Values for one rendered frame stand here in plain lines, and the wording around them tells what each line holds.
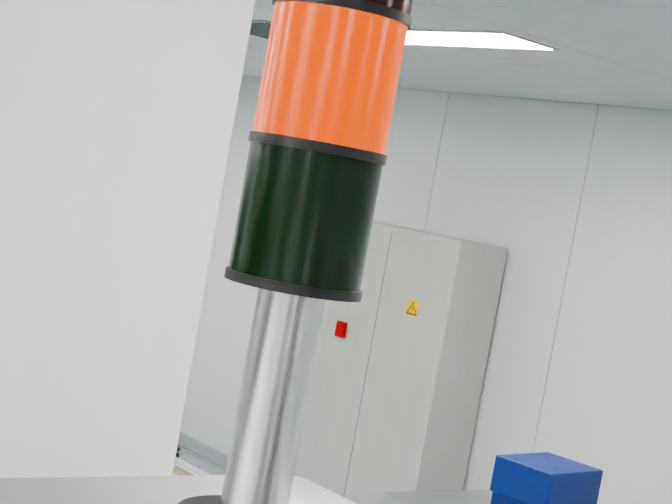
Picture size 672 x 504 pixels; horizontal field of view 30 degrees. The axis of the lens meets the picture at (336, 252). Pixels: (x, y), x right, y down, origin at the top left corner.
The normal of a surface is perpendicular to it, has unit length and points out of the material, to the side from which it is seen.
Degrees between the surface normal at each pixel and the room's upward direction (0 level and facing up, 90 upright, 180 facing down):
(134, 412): 90
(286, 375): 90
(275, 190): 90
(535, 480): 90
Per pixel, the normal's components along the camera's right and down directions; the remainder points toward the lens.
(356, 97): 0.43, 0.12
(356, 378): -0.76, -0.11
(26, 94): 0.62, 0.15
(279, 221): -0.33, -0.01
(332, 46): -0.02, 0.05
